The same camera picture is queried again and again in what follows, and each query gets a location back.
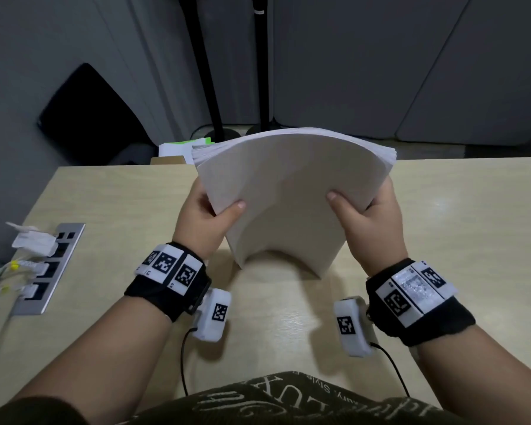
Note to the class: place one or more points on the person's left hand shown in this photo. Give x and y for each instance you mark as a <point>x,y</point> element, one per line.
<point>203,230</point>

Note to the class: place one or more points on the person's right hand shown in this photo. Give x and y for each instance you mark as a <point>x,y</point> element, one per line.
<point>376,239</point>

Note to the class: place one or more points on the stack of white papers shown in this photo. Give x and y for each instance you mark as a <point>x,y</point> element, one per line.
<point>292,194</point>

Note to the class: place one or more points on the person's left forearm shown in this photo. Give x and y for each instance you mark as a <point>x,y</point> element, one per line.
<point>97,358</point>

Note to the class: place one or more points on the person's right forearm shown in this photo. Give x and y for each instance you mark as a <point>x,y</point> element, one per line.
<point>482,376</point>

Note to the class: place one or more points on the light wooden desk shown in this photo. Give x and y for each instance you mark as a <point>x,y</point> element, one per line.
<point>478,216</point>

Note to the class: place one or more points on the silver desk socket panel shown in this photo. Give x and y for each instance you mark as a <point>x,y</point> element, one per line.
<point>33,307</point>

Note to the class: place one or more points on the black left wristband with markers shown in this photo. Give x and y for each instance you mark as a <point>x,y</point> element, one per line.
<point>163,292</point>

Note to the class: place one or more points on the black wristband with markers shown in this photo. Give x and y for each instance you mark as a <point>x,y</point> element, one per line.
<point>433,320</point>
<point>163,292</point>

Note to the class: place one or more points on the brown cardboard box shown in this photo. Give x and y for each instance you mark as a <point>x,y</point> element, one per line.
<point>168,161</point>

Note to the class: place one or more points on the white and green paper pile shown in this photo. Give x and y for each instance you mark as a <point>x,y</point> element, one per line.
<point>177,149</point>

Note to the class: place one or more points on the black right wristband with markers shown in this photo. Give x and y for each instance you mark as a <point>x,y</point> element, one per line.
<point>433,320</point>

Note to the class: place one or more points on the black chair back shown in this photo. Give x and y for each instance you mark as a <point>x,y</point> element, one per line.
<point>88,119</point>

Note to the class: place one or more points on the black stand with round base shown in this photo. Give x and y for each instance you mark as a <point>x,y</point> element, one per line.
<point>262,61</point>
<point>201,61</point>

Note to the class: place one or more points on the white power adapter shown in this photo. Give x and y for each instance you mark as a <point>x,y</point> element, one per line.
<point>35,242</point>

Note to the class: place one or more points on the dark green printed sweater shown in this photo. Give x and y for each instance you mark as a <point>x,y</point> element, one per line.
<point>270,404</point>

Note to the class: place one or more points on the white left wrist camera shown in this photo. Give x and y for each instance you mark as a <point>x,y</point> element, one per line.
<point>210,318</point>

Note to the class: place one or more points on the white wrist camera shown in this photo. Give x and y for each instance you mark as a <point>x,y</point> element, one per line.
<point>210,318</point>
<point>354,336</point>

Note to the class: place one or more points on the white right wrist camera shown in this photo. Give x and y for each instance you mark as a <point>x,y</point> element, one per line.
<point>354,336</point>

